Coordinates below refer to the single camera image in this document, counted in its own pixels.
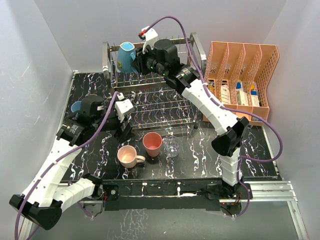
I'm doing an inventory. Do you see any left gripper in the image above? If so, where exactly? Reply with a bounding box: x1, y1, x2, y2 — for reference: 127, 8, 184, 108
92, 101, 136, 142

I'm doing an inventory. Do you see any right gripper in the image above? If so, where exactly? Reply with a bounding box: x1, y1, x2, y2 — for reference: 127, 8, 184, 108
132, 43, 168, 78

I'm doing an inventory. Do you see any blue handled mug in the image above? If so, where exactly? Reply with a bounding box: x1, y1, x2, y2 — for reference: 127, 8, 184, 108
117, 41, 138, 74

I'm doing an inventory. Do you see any peach handled mug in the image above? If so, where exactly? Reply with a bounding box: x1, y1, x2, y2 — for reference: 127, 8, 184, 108
117, 145, 146, 169

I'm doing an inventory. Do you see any dusty pink tumbler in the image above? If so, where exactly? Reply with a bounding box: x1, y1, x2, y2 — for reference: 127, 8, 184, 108
142, 132, 163, 157

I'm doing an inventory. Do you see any clear glass cup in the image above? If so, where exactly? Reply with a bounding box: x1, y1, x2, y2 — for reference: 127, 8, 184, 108
163, 136, 182, 158

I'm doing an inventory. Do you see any light blue tumbler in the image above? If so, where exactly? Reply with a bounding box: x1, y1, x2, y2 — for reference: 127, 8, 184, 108
70, 101, 82, 113

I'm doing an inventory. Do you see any cream and brown steel cup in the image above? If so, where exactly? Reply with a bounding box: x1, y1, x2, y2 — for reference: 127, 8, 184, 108
87, 94, 99, 98

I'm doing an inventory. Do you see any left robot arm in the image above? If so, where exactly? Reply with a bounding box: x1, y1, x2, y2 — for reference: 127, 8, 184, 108
9, 92, 134, 230

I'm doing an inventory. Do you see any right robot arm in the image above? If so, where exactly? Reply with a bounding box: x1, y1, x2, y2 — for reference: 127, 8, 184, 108
130, 39, 249, 199

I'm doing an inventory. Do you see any steel two-tier dish rack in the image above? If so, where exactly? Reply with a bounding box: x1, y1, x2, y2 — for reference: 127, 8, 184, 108
102, 42, 202, 137

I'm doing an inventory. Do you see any yellow striped box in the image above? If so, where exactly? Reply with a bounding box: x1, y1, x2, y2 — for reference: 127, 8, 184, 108
207, 79, 216, 96

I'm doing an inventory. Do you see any white medicine box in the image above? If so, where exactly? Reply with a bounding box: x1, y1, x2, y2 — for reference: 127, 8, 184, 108
220, 84, 231, 105

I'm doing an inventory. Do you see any orange plastic file organizer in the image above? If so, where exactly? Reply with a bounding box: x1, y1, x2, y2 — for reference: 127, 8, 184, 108
204, 41, 280, 126

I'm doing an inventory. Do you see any blue white box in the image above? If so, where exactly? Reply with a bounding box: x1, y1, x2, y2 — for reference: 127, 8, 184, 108
235, 80, 260, 107

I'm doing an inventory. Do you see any small blue cap item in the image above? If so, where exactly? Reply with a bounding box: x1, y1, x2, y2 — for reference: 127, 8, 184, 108
251, 116, 264, 125

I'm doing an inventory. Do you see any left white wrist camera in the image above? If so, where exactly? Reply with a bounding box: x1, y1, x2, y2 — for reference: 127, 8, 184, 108
114, 93, 135, 123

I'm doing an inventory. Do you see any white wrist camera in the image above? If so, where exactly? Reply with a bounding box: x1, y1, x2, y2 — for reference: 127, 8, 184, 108
138, 26, 159, 54
114, 93, 135, 123

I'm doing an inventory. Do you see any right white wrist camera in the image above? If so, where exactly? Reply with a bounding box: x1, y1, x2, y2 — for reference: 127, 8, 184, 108
138, 26, 159, 54

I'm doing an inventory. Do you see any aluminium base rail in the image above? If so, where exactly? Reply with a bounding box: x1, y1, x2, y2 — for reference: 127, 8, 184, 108
10, 178, 308, 240

